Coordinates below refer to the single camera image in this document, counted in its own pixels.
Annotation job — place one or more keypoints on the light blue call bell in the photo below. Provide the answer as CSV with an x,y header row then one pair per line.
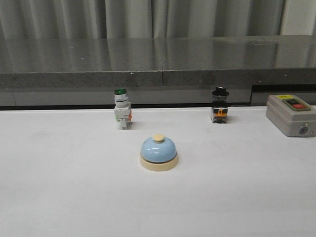
x,y
158,153

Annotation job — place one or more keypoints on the grey curtain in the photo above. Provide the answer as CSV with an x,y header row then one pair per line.
x,y
138,19

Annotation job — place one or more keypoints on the grey push button box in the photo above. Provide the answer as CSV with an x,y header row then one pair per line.
x,y
291,115

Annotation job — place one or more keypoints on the black rotary selector switch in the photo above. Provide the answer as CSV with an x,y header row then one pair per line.
x,y
219,108

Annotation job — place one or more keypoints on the green pilot light switch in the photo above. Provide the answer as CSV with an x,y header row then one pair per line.
x,y
122,110

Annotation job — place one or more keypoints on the grey stone counter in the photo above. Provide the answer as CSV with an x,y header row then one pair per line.
x,y
155,72

